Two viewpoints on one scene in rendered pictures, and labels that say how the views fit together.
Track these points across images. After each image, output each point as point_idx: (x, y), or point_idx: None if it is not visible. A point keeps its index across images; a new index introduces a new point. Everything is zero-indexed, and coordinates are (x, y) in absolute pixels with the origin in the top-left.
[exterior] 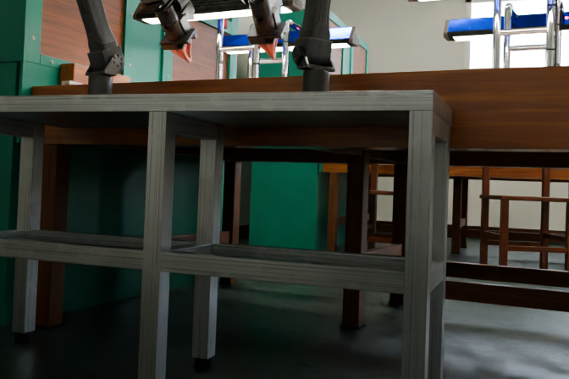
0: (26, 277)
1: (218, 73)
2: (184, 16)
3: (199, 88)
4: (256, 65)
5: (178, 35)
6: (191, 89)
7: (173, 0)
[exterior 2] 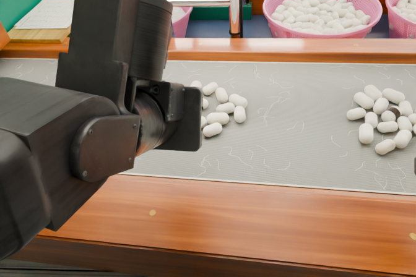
0: None
1: None
2: (171, 91)
3: (274, 271)
4: None
5: (166, 140)
6: (252, 269)
7: (135, 91)
